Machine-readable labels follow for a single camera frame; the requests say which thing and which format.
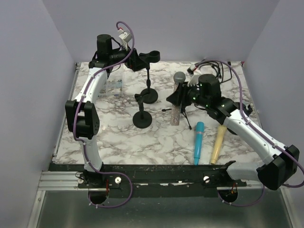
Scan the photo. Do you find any black coiled cable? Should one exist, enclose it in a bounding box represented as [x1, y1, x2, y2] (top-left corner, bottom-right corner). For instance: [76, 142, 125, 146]
[196, 59, 233, 83]

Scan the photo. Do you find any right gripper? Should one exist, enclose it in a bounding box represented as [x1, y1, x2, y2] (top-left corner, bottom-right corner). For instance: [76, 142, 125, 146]
[166, 80, 209, 107]

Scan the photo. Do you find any black stand with clip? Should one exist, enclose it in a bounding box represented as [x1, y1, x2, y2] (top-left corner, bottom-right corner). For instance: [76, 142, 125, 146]
[133, 93, 152, 129]

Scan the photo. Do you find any black tall mic stand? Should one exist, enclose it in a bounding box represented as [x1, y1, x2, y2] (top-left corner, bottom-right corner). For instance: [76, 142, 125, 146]
[140, 50, 161, 104]

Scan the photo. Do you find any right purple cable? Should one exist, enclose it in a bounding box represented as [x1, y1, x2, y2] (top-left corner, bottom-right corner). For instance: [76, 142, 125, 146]
[190, 60, 304, 207]

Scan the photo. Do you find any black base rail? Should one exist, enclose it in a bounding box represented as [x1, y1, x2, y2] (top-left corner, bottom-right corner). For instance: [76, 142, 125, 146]
[48, 162, 251, 199]

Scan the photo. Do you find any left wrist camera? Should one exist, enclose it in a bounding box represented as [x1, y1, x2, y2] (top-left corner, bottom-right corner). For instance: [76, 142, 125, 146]
[118, 28, 133, 50]

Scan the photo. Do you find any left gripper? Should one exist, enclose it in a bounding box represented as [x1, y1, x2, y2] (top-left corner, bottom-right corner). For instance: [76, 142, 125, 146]
[109, 41, 149, 71]

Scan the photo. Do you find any black tripod shock mount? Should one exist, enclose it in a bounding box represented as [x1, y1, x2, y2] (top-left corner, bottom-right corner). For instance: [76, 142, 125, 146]
[161, 105, 192, 130]

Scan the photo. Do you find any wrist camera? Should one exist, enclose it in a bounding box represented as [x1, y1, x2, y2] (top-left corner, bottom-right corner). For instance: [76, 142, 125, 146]
[187, 65, 201, 86]
[118, 28, 133, 50]

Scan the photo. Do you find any black shock mount round-base stand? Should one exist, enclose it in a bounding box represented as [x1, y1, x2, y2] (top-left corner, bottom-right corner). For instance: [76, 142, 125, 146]
[242, 104, 253, 116]

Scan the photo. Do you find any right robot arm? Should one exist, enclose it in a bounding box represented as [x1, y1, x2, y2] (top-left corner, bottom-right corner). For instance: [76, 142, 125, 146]
[166, 74, 299, 190]

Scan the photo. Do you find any yellow microphone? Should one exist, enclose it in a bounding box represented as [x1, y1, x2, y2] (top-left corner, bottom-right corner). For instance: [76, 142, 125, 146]
[209, 125, 227, 165]

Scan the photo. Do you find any blue microphone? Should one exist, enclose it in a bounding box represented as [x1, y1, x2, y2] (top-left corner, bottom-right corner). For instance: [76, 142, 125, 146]
[193, 122, 205, 165]

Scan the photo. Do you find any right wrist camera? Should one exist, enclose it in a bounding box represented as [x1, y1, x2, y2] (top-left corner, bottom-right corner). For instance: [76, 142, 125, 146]
[187, 65, 201, 86]

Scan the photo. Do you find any clear plastic parts box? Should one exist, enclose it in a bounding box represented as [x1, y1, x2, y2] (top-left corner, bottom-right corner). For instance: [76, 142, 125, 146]
[98, 70, 124, 97]

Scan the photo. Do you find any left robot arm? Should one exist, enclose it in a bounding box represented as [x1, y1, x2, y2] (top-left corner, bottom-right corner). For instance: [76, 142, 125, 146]
[65, 31, 160, 188]

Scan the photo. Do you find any glitter microphone silver head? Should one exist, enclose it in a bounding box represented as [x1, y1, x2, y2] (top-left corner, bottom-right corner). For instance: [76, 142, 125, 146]
[171, 71, 186, 126]

